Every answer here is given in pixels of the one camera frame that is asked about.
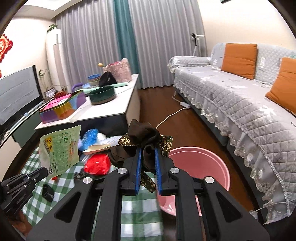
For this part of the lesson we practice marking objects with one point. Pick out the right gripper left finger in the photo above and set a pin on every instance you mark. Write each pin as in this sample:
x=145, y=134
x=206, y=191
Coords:
x=92, y=209

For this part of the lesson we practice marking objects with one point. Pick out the red plastic bag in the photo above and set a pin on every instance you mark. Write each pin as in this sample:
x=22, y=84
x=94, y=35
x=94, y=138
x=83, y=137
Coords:
x=98, y=165

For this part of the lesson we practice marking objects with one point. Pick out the white coffee table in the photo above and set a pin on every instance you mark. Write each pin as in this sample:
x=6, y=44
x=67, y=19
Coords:
x=112, y=118

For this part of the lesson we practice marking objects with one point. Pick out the dark green round tin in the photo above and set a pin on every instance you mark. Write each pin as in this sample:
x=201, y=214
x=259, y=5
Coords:
x=102, y=95

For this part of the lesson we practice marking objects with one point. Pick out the colourful gift box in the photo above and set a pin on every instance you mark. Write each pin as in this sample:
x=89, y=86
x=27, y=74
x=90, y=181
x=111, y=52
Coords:
x=62, y=107

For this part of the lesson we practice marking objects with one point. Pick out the teal curtain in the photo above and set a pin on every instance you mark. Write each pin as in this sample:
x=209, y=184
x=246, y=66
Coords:
x=125, y=35

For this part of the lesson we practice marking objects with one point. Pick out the brown floral cloth scrap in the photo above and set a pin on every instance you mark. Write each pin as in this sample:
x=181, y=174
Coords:
x=146, y=137

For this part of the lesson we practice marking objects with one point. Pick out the tv cabinet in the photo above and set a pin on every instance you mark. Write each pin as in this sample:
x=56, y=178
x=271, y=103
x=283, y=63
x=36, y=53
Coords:
x=18, y=136

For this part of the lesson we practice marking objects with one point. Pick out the potted bamboo plant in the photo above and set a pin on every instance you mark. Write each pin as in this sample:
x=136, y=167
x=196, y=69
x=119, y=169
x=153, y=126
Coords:
x=43, y=76

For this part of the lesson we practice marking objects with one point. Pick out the white standing air conditioner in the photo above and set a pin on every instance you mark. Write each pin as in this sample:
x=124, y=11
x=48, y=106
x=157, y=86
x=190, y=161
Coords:
x=56, y=60

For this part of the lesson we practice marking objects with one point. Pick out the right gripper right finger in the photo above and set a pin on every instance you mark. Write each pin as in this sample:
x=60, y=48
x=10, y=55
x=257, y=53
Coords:
x=204, y=209

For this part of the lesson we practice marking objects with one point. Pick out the blue plastic bag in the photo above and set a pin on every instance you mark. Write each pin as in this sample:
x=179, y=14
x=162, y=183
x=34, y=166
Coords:
x=88, y=139

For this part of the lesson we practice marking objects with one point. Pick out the small black object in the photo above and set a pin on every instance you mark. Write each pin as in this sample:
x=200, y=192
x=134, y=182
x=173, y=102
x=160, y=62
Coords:
x=47, y=192

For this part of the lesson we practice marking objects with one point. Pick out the orange cushion near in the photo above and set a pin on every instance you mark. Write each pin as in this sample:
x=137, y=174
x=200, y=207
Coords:
x=283, y=90

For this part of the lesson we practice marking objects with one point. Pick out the pink woven basket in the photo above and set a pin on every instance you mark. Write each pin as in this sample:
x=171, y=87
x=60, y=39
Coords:
x=120, y=70

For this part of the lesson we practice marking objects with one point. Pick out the grey quilted sofa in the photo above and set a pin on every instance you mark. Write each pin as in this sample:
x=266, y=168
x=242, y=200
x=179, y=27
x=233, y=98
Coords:
x=259, y=131

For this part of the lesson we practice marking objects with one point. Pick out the red chinese knot decoration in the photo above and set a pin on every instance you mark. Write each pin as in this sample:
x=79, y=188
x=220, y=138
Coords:
x=5, y=45

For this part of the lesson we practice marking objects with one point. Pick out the stacked blue bowls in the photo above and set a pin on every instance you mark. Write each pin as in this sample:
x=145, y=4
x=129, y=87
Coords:
x=93, y=80

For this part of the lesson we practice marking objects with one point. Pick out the pink plastic trash bin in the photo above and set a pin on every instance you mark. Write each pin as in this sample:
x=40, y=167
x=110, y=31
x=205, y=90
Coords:
x=200, y=163

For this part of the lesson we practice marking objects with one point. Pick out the orange cushion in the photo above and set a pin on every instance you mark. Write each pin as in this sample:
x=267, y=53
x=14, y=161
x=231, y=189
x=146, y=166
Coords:
x=283, y=90
x=240, y=59

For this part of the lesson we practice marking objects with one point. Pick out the photo frame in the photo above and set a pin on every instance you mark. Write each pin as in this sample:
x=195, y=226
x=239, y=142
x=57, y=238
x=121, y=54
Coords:
x=50, y=93

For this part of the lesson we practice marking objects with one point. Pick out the black cap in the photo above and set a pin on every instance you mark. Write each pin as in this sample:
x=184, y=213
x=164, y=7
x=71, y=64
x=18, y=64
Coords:
x=107, y=79

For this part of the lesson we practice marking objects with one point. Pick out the grey curtains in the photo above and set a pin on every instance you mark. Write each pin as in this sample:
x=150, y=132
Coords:
x=162, y=29

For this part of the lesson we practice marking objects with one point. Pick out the white floor lamp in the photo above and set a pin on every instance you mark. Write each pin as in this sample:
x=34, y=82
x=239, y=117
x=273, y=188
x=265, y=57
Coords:
x=196, y=38

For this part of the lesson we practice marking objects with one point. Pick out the orange cushion far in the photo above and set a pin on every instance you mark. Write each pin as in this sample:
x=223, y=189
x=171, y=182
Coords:
x=240, y=59

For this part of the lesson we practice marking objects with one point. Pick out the green snack bag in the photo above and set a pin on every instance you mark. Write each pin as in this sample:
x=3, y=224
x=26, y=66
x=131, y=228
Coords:
x=58, y=151

